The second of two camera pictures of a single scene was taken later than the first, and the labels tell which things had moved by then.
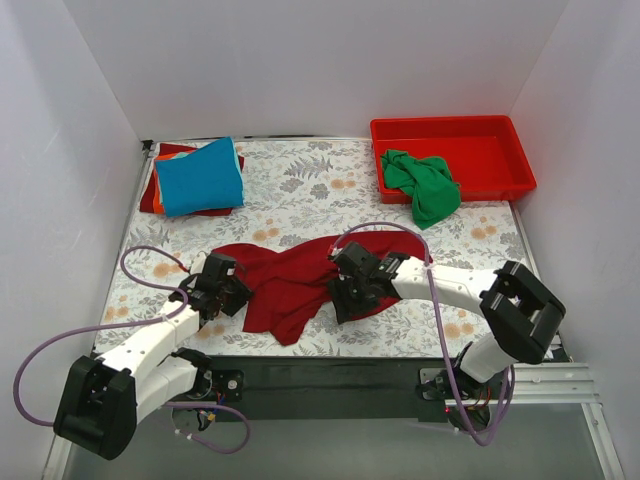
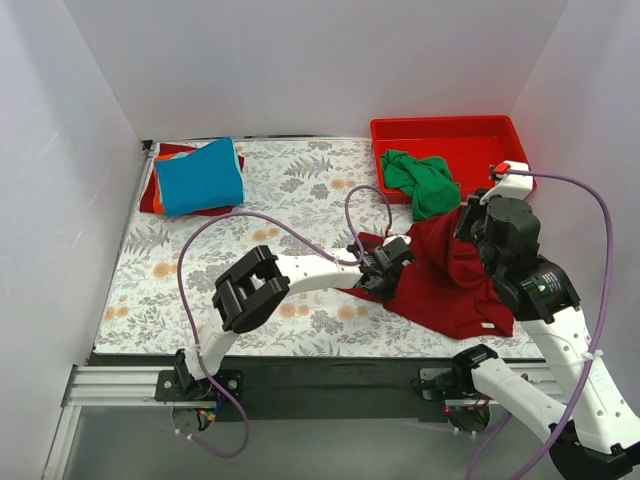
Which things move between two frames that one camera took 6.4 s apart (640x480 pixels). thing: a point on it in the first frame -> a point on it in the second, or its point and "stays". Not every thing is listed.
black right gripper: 347,297 -> 467,220
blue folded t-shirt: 205,179 stays
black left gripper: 232,295 -> 382,267
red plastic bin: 484,152 stays
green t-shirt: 433,190 stays
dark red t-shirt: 290,287 -> 445,289
